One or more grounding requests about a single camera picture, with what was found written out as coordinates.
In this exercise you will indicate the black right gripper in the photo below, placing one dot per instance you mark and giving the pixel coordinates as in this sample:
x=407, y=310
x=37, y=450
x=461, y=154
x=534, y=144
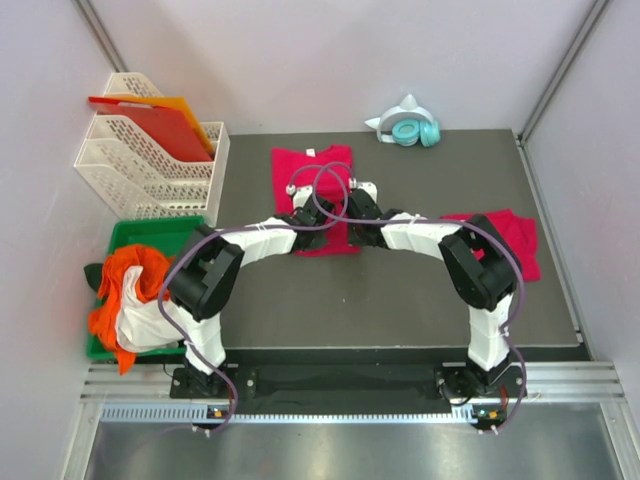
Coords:
x=352, y=239

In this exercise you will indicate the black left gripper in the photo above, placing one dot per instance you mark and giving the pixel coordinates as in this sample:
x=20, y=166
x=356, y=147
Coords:
x=321, y=241

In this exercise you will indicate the pink t shirt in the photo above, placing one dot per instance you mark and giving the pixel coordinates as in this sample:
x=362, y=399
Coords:
x=297, y=168
x=520, y=234

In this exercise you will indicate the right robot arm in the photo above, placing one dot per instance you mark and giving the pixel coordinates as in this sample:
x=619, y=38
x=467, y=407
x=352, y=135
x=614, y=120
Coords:
x=477, y=260

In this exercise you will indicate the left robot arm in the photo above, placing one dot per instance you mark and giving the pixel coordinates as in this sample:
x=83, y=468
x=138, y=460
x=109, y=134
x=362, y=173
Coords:
x=201, y=280

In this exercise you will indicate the teal cat ear headphones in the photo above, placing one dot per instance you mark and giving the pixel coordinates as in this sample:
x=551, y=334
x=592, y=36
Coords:
x=406, y=124

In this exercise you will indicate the green plastic bin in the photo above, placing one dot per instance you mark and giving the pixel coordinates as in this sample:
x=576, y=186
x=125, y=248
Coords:
x=168, y=235

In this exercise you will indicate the folded pink t shirt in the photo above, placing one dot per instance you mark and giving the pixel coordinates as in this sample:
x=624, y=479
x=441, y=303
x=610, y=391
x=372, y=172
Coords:
x=520, y=234

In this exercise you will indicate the orange t shirt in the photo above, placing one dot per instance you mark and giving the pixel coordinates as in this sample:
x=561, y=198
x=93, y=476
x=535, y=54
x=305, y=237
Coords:
x=101, y=321

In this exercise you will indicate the red orange folder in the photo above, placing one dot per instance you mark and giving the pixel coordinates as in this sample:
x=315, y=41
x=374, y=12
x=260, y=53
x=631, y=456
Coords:
x=168, y=121

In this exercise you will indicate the white file organizer rack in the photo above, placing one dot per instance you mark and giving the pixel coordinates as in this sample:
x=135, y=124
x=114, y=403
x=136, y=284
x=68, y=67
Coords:
x=138, y=179

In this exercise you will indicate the white t shirt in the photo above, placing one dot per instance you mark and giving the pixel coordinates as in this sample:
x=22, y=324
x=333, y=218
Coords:
x=140, y=327

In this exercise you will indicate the dark green cloth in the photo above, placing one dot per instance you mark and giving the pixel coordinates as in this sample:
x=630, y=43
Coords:
x=93, y=275

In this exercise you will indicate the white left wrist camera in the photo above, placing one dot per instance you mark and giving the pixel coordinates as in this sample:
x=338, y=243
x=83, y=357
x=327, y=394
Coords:
x=299, y=195

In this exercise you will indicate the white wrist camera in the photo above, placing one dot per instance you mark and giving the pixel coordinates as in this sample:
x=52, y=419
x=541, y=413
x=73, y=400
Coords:
x=369, y=187
x=299, y=195

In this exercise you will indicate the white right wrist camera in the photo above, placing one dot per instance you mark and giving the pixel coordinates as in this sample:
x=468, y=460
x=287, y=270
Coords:
x=369, y=187

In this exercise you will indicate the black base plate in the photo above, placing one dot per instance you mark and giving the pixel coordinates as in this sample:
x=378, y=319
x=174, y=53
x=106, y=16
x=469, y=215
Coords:
x=349, y=389

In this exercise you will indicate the grey cable duct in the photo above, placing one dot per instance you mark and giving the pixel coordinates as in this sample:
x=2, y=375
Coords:
x=209, y=414

